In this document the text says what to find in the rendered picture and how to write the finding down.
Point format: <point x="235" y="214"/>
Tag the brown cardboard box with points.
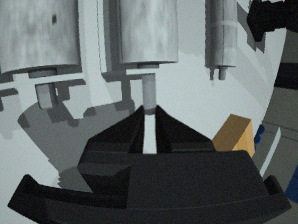
<point x="235" y="134"/>

